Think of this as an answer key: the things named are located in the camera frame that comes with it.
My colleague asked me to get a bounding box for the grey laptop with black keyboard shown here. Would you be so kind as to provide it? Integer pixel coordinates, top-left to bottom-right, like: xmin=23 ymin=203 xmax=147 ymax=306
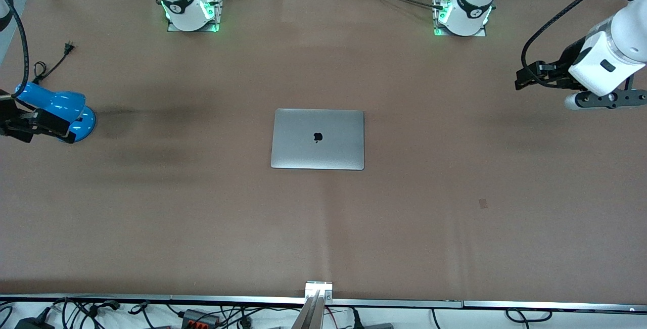
xmin=270 ymin=108 xmax=365 ymax=171

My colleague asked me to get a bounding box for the blue desk lamp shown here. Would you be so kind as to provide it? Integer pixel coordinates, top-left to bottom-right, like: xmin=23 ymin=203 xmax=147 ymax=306
xmin=14 ymin=82 xmax=97 ymax=144

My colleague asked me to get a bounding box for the large table cover mat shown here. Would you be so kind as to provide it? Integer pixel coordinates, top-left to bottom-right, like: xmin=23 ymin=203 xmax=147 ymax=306
xmin=0 ymin=0 xmax=647 ymax=304

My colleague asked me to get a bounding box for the black power adapter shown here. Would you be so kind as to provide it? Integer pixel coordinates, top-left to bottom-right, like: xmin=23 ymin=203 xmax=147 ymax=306
xmin=15 ymin=316 xmax=54 ymax=329

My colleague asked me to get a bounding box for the black box with orange connectors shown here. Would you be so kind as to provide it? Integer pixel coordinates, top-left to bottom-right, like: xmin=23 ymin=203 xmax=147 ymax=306
xmin=182 ymin=309 xmax=220 ymax=327

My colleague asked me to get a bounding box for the aluminium profile beam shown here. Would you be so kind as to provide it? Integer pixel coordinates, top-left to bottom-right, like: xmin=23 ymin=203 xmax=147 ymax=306
xmin=291 ymin=281 xmax=334 ymax=329

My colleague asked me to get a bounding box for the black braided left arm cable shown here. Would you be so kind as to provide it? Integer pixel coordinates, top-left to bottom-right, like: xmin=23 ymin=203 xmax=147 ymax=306
xmin=522 ymin=0 xmax=647 ymax=89

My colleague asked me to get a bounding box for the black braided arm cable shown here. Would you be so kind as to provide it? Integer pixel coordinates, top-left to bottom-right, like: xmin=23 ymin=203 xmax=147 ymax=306
xmin=0 ymin=0 xmax=30 ymax=100
xmin=522 ymin=0 xmax=647 ymax=89

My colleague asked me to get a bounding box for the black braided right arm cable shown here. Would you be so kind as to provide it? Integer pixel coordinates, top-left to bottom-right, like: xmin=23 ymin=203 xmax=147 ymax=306
xmin=0 ymin=0 xmax=30 ymax=100

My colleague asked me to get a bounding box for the tangled black floor cable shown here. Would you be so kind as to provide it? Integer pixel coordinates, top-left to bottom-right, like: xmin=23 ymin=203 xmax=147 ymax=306
xmin=51 ymin=296 xmax=122 ymax=329

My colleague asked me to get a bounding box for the looped black floor cable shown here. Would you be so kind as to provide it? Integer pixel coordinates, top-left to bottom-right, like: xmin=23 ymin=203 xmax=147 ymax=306
xmin=505 ymin=308 xmax=551 ymax=322

